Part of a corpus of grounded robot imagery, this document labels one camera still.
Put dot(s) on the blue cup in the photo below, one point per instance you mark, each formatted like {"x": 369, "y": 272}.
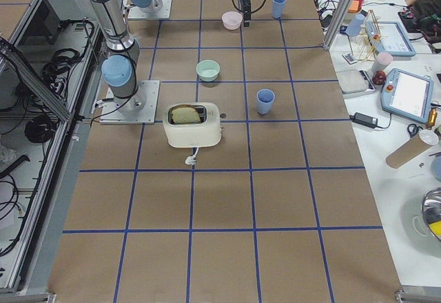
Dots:
{"x": 264, "y": 100}
{"x": 278, "y": 7}

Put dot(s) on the metal bowl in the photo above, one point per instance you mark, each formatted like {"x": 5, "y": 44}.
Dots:
{"x": 427, "y": 222}

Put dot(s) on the toast slice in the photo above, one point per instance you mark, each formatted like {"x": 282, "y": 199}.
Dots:
{"x": 185, "y": 115}

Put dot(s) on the teach pendant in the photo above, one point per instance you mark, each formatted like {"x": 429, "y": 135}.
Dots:
{"x": 407, "y": 95}
{"x": 389, "y": 36}

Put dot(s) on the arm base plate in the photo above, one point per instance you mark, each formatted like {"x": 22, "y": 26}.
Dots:
{"x": 136, "y": 10}
{"x": 141, "y": 108}

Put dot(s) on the kitchen scale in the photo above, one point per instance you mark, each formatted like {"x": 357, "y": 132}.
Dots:
{"x": 355, "y": 83}

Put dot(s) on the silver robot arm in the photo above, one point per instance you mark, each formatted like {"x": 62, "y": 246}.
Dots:
{"x": 119, "y": 70}

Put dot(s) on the teach pendant far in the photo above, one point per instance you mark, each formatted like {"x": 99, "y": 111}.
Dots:
{"x": 389, "y": 36}

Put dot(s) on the black power adapter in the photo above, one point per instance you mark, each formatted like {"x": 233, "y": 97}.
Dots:
{"x": 364, "y": 120}

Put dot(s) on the aluminium frame post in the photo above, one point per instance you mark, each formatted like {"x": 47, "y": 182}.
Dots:
{"x": 337, "y": 20}

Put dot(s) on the white toaster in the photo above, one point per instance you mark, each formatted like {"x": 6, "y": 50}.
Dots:
{"x": 206, "y": 133}

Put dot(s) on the teach pendant near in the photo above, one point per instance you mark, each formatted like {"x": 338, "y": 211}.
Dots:
{"x": 407, "y": 95}

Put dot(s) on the pink bowl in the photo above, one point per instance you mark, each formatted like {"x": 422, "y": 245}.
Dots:
{"x": 232, "y": 20}

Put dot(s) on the green bowl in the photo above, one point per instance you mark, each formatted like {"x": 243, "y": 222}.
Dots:
{"x": 208, "y": 70}

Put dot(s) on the cardboard tube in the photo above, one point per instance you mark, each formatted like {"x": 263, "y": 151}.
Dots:
{"x": 424, "y": 140}

